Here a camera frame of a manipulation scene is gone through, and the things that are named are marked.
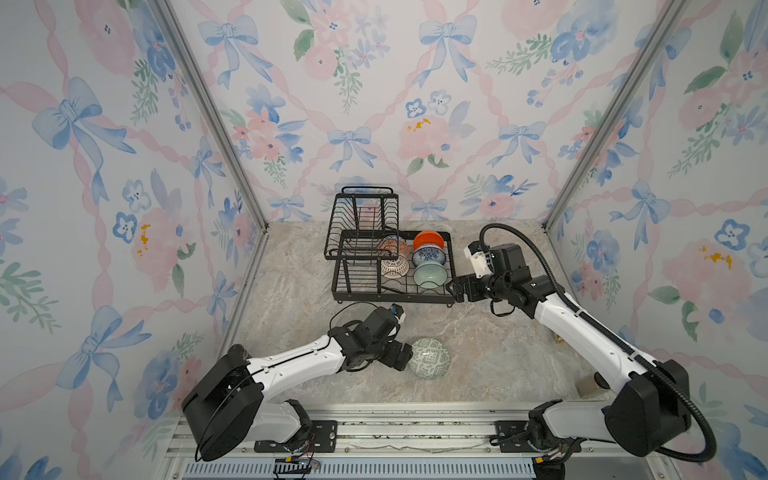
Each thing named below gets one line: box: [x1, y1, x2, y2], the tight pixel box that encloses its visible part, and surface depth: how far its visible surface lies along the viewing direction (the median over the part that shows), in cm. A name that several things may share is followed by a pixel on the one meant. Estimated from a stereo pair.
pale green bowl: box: [413, 262, 448, 289], surface depth 102 cm
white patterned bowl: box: [380, 254, 410, 279], surface depth 105 cm
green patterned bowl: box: [408, 338, 451, 380], surface depth 87 cm
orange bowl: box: [413, 230, 445, 249], surface depth 108 cm
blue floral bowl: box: [412, 244, 447, 267], surface depth 107 cm
